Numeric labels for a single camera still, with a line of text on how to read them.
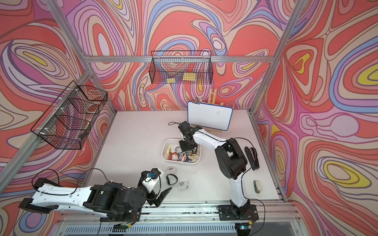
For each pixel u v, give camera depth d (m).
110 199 0.46
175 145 0.99
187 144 0.80
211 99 0.90
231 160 0.51
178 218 0.74
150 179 0.52
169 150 0.92
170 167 0.89
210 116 0.92
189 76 0.91
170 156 0.93
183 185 0.82
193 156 0.90
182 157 0.88
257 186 0.80
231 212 0.68
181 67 0.95
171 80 0.82
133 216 0.72
